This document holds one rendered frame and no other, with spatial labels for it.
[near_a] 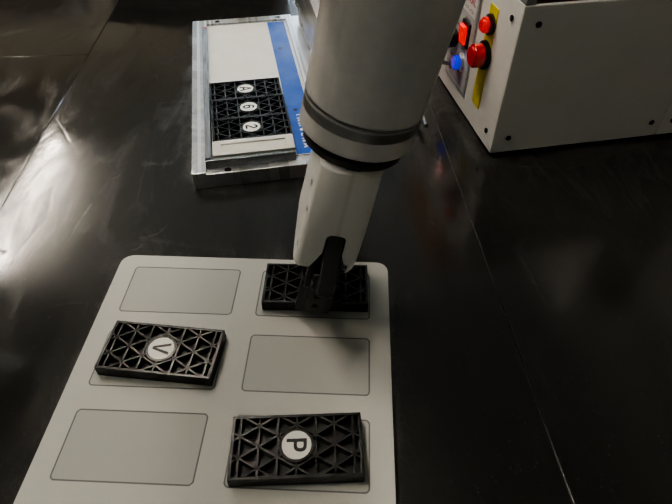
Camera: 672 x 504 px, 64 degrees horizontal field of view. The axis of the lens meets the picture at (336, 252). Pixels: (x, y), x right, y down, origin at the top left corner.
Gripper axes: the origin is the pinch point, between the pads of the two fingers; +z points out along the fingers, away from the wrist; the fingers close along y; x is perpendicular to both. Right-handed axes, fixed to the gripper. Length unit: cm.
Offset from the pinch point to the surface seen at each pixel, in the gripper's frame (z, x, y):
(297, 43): 2, -5, -51
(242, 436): 2.4, -4.4, 15.4
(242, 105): 2.6, -11.1, -30.1
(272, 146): 1.6, -6.2, -20.7
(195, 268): 5.1, -11.6, -2.7
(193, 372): 3.4, -9.2, 10.0
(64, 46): 13, -44, -54
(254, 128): 2.1, -8.9, -24.6
